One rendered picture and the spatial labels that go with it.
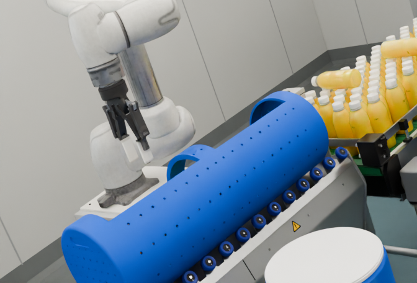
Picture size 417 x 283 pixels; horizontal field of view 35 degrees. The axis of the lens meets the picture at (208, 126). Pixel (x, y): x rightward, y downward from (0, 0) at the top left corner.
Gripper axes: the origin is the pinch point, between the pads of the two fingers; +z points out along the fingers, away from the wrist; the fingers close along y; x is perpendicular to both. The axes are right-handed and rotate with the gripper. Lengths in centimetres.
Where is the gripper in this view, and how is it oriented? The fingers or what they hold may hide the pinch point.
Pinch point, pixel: (138, 151)
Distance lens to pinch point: 179.7
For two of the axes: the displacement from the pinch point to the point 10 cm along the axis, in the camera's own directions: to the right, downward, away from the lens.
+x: 6.7, -4.3, 6.1
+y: 6.7, -0.2, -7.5
